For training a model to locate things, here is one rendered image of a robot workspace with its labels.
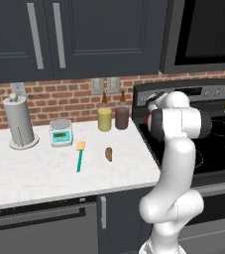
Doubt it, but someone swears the brown sweet potato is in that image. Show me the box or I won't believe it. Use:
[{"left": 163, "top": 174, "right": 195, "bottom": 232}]
[{"left": 104, "top": 146, "right": 114, "bottom": 163}]

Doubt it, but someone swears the teal spatula with tan head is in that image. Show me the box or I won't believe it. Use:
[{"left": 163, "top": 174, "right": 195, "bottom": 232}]
[{"left": 75, "top": 141, "right": 86, "bottom": 174}]

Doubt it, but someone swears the yellow jar with brown top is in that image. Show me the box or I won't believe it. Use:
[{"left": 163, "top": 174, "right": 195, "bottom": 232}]
[{"left": 96, "top": 91, "right": 113, "bottom": 133}]

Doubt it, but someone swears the dark brown jar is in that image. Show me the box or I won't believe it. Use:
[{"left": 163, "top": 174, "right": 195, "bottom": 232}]
[{"left": 114, "top": 90, "right": 130, "bottom": 131}]

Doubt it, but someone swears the teal kitchen scale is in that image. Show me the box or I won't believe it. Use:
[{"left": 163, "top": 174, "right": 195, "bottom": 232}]
[{"left": 49, "top": 118, "right": 74, "bottom": 148}]

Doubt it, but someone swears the dark cupboard door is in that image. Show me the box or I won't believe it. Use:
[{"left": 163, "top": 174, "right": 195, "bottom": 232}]
[
  {"left": 43, "top": 0, "right": 169, "bottom": 80},
  {"left": 96, "top": 186, "right": 156, "bottom": 254},
  {"left": 0, "top": 0, "right": 56, "bottom": 85}
]

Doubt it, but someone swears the grey paper towel holder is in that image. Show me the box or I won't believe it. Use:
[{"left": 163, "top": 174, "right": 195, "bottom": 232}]
[{"left": 2, "top": 92, "right": 41, "bottom": 151}]

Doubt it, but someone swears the dark lower cupboard door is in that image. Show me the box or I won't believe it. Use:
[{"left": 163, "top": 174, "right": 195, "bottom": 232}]
[{"left": 96, "top": 186, "right": 156, "bottom": 254}]

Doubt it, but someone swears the black stove with control panel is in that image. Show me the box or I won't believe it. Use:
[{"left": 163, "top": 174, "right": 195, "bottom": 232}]
[{"left": 131, "top": 77, "right": 225, "bottom": 254}]

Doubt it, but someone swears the dark dishwasher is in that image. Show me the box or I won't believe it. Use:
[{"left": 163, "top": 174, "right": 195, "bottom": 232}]
[{"left": 0, "top": 194, "right": 100, "bottom": 254}]

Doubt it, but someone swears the black microwave oven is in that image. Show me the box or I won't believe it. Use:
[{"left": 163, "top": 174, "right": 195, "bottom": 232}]
[{"left": 159, "top": 0, "right": 225, "bottom": 74}]

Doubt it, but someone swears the grey wall socket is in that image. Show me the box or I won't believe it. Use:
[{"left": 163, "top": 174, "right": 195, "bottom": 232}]
[
  {"left": 90, "top": 77, "right": 105, "bottom": 95},
  {"left": 106, "top": 76, "right": 121, "bottom": 94}
]

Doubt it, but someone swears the grey lower cupboard handle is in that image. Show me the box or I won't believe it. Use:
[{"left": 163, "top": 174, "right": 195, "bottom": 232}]
[{"left": 99, "top": 195, "right": 108, "bottom": 230}]

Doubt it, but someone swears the grey cupboard handle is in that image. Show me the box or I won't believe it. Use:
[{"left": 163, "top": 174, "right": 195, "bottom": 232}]
[
  {"left": 52, "top": 2, "right": 67, "bottom": 69},
  {"left": 26, "top": 2, "right": 46, "bottom": 70},
  {"left": 99, "top": 195, "right": 108, "bottom": 230}
]

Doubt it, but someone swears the white wall socket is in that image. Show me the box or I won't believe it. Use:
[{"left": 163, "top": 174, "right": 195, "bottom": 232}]
[{"left": 9, "top": 81, "right": 27, "bottom": 97}]

